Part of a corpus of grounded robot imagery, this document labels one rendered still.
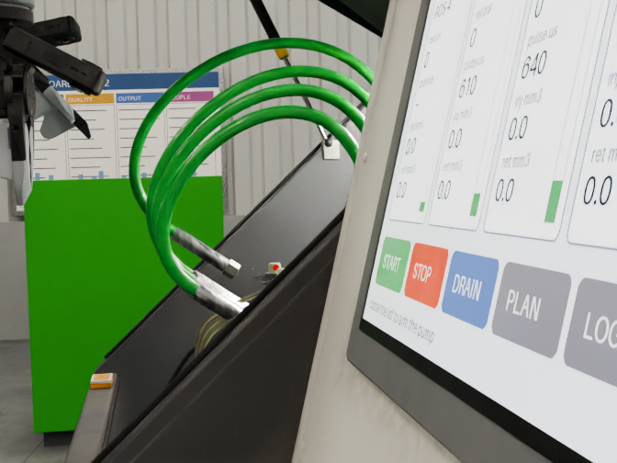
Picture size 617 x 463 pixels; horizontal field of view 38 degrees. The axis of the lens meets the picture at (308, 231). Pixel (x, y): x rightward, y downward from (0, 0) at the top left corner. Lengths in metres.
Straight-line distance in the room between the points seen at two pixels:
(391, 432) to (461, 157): 0.17
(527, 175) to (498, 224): 0.03
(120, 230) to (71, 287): 0.36
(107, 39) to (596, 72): 7.51
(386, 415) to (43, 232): 3.94
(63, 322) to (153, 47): 3.76
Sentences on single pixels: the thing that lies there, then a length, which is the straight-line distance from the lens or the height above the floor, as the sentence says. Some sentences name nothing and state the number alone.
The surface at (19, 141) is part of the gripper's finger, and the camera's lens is 1.00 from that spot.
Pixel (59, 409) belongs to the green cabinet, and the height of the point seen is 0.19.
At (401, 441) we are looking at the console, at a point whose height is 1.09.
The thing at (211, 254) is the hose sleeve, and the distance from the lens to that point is 1.15.
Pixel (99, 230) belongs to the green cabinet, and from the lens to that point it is 4.44.
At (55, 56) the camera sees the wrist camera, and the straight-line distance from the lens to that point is 1.02.
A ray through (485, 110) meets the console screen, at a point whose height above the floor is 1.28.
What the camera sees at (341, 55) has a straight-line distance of 1.18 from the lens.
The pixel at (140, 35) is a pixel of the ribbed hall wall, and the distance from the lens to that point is 7.80.
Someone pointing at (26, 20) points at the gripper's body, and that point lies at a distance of 1.04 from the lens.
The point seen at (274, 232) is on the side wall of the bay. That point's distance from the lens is 1.47.
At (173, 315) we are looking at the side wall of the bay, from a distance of 1.47.
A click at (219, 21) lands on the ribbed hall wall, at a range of 7.79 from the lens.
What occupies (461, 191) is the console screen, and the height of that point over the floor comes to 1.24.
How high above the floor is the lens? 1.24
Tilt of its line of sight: 3 degrees down
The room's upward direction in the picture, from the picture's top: 2 degrees counter-clockwise
